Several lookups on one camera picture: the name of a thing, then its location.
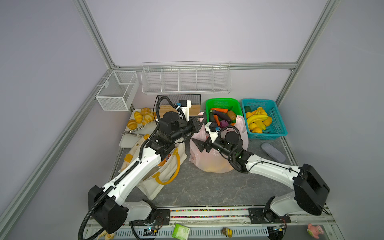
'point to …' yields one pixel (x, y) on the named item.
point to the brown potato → (231, 115)
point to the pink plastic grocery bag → (211, 160)
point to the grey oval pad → (273, 153)
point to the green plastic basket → (224, 103)
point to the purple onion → (224, 123)
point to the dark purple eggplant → (223, 116)
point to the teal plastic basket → (277, 129)
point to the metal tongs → (130, 132)
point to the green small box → (180, 232)
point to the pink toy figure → (314, 231)
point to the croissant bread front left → (132, 124)
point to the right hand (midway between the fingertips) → (198, 133)
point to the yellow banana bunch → (258, 120)
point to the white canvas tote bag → (156, 181)
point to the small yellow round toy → (228, 232)
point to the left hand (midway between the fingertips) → (207, 119)
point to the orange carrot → (220, 109)
